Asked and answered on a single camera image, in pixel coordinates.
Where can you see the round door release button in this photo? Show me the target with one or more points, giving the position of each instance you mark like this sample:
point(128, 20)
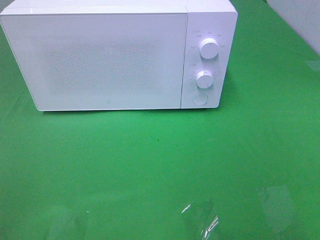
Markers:
point(200, 99)

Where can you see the white round knob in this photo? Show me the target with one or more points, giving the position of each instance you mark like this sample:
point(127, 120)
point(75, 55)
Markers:
point(208, 48)
point(204, 79)

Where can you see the white microwave oven body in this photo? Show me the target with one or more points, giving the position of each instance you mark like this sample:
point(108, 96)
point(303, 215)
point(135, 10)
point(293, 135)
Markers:
point(205, 19)

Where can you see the white microwave door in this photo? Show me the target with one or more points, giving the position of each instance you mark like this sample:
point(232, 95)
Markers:
point(73, 62)

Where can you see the green table cloth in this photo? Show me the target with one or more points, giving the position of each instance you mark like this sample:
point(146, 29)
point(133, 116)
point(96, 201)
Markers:
point(253, 163)

